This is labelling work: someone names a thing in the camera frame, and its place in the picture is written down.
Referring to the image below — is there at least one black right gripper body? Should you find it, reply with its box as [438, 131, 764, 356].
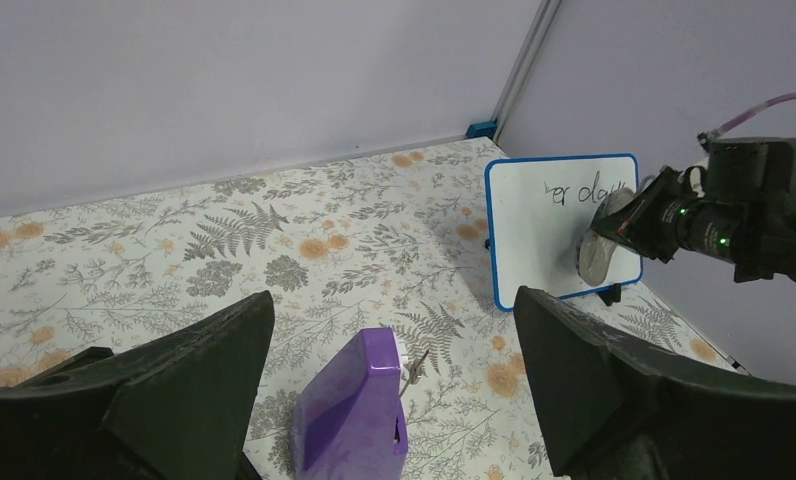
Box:
[591, 137, 796, 265]

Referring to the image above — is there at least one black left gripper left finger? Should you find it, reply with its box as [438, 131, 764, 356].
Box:
[0, 291, 275, 479]

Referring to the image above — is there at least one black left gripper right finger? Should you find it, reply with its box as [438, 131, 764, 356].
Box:
[514, 287, 796, 479]

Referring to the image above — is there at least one silver mesh sponge eraser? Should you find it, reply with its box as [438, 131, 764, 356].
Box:
[576, 187, 635, 287]

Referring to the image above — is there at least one blue framed whiteboard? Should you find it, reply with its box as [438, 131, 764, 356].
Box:
[484, 153, 643, 312]

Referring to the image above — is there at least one purple wedge stand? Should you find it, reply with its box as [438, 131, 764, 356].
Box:
[290, 327, 409, 479]

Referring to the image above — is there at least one floral table mat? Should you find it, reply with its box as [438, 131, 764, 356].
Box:
[0, 139, 730, 479]

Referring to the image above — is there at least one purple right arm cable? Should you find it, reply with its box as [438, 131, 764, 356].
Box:
[697, 91, 796, 144]

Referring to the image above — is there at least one blue corner bracket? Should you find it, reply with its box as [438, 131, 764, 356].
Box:
[465, 120, 498, 139]

